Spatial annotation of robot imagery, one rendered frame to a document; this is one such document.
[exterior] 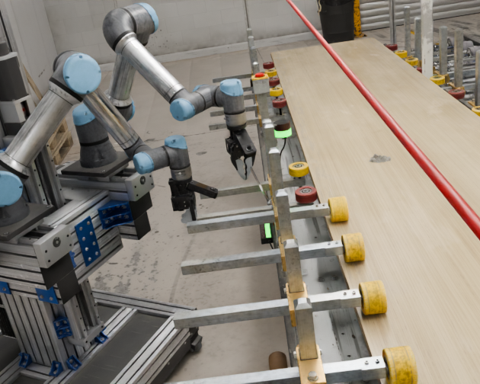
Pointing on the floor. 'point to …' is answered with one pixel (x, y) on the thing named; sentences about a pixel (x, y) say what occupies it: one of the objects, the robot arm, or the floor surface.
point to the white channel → (427, 38)
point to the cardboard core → (277, 360)
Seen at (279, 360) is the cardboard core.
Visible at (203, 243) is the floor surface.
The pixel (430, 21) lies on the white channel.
